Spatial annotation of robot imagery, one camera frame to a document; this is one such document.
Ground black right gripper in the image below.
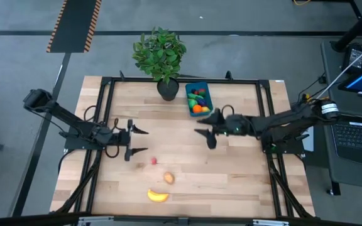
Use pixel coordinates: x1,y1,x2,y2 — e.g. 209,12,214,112
194,108,241,150

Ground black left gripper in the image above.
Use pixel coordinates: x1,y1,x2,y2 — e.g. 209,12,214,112
111,119,150,162

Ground blue plastic tupperware container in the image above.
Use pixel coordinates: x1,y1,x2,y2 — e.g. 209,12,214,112
185,81,214,117

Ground tan toy potato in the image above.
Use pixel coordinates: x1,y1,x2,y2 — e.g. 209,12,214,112
163,171,175,185

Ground yellow toy banana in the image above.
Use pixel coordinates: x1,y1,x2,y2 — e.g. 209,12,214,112
146,188,170,203

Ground green plant in black pot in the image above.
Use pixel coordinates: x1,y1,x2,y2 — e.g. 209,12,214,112
132,26,187,102

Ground white paper sheet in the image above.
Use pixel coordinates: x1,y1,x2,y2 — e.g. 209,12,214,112
302,133,315,153

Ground black crossbeam with silver brackets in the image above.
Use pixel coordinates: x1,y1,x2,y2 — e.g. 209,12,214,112
0,212,362,226

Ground black mat orange striped edges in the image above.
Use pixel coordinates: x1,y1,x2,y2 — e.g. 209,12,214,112
46,0,102,53

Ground white rod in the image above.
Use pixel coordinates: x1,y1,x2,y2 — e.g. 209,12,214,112
317,37,362,100

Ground grey side desk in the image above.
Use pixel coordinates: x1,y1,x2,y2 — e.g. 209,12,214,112
320,40,362,197

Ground black power adapter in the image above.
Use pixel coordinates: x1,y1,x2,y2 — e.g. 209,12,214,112
341,43,362,75

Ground black stand leg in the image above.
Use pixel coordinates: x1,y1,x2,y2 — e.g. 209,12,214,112
330,0,362,53

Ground black aluminium table frame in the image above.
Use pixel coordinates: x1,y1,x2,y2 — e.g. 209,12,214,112
53,70,316,220

